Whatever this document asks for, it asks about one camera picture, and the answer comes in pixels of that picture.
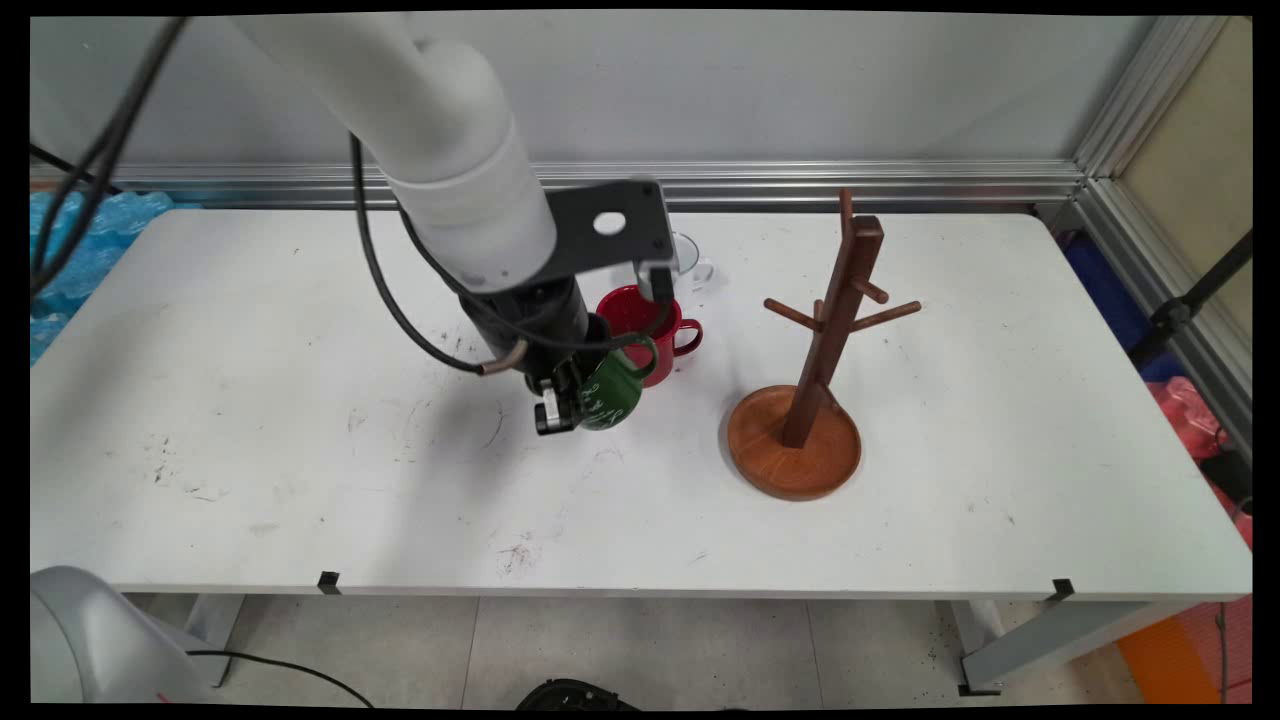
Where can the black machine chassis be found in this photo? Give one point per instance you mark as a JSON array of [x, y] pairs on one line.
[[575, 697]]

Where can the wooden mug tree stand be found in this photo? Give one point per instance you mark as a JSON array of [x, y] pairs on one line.
[[795, 460]]

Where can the blue bubble wrap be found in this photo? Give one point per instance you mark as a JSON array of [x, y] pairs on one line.
[[70, 250]]

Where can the grey table leg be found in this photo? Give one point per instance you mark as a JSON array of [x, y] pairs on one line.
[[1050, 640], [215, 630]]

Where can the black tripod stand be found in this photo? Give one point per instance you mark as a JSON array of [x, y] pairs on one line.
[[1170, 315]]

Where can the red ceramic mug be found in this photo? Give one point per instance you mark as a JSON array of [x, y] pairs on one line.
[[625, 310]]

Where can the red plastic bag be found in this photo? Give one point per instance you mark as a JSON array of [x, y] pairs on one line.
[[1185, 420]]

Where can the black table edge clip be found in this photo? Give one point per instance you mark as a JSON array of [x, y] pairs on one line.
[[1062, 590], [328, 582]]

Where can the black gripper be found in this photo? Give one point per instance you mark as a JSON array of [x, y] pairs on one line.
[[545, 340]]

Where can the long aluminium frame rail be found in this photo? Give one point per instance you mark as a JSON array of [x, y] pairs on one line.
[[900, 185]]

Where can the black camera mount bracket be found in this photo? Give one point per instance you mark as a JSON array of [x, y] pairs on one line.
[[640, 250]]

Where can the blue plastic crate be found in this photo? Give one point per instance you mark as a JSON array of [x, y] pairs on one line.
[[1110, 300]]

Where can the aluminium corner post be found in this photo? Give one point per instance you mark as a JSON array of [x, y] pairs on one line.
[[1150, 95]]

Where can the orange plastic crate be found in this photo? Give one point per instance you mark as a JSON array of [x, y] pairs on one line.
[[1160, 660]]

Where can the short aluminium frame rail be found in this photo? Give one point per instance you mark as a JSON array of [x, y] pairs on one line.
[[1215, 370]]

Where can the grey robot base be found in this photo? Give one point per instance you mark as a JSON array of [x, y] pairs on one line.
[[100, 640]]

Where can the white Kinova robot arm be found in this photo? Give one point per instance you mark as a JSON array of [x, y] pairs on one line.
[[440, 150]]

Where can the green mug with white print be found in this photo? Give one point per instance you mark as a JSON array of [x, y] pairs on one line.
[[610, 400]]

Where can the clear glass mug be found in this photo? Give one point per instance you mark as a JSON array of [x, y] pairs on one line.
[[690, 255]]

